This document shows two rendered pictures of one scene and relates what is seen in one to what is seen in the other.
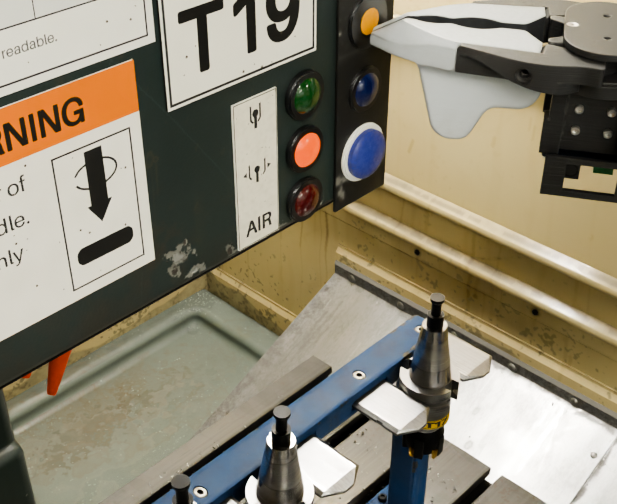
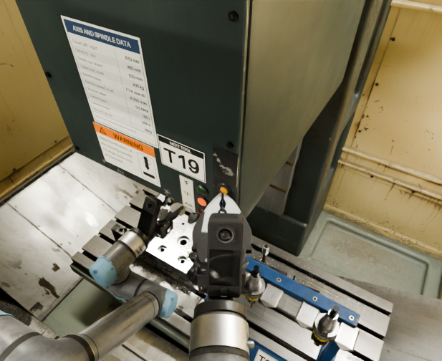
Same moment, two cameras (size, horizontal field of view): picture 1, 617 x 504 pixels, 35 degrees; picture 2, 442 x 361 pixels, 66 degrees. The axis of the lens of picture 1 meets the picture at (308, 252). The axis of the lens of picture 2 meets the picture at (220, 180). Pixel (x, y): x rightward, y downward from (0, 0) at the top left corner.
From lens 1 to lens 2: 0.63 m
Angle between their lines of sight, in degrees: 58
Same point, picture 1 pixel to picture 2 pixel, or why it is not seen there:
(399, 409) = (306, 316)
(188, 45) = (166, 155)
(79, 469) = (335, 253)
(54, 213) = (137, 160)
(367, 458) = not seen: hidden behind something
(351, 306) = not seen: outside the picture
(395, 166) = not seen: outside the picture
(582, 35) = not seen: hidden behind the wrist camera
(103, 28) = (146, 137)
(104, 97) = (147, 150)
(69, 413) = (355, 241)
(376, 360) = (325, 303)
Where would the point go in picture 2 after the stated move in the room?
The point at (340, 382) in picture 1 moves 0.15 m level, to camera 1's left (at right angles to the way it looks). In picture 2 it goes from (308, 293) to (289, 248)
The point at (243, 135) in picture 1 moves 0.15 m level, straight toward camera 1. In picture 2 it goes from (183, 183) to (101, 200)
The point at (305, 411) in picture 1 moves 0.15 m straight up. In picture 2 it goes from (289, 284) to (298, 256)
